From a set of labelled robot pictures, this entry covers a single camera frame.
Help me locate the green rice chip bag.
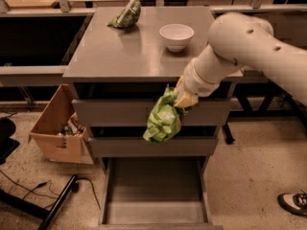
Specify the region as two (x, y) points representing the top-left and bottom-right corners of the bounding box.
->
(143, 85), (186, 144)

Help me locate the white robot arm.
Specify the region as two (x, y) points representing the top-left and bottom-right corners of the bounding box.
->
(175, 12), (307, 108)

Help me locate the grey drawer cabinet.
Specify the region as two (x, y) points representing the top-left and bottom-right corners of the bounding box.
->
(62, 5), (244, 165)

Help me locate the grey bottom drawer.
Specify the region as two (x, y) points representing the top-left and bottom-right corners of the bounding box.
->
(99, 157), (224, 230)

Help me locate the grey drawer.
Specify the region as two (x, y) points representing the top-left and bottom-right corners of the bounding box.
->
(72, 99), (230, 127)
(88, 137), (218, 157)
(99, 157), (224, 230)

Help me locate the grey middle drawer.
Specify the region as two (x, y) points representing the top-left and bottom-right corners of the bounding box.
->
(88, 137), (218, 157)

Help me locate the grey top drawer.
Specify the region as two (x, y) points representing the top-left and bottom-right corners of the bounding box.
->
(72, 99), (230, 127)

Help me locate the green chip bag on counter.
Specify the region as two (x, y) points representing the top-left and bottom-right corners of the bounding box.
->
(107, 0), (141, 29)

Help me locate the white bowl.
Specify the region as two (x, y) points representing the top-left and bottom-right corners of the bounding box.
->
(159, 24), (194, 52)

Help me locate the cardboard box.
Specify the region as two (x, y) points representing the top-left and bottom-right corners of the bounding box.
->
(29, 84), (94, 165)

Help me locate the grey white sneaker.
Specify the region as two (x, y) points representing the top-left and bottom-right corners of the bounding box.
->
(277, 192), (307, 217)

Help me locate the black office chair base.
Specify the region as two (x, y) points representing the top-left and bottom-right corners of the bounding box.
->
(0, 118), (20, 164)

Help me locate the black stand leg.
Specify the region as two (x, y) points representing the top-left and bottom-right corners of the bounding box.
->
(0, 173), (80, 230)

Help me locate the black table leg frame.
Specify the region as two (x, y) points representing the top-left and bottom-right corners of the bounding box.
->
(223, 83), (307, 145)

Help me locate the black floor cable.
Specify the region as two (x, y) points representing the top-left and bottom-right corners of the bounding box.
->
(0, 169), (102, 211)

